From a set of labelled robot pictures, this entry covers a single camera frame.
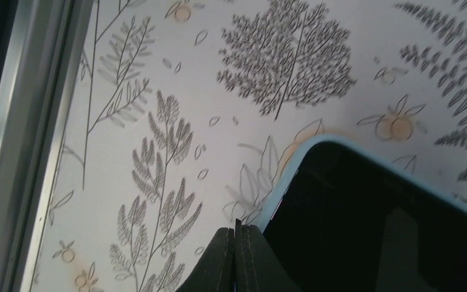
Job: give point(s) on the floral patterned table mat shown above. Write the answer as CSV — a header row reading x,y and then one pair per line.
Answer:
x,y
185,115

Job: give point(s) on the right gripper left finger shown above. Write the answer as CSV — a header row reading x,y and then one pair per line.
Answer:
x,y
215,270

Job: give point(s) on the black phone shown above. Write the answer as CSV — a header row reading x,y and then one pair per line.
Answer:
x,y
340,219

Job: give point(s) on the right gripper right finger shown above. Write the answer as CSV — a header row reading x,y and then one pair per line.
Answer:
x,y
257,268

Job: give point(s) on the aluminium mounting rail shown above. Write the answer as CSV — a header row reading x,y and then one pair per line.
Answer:
x,y
39,60

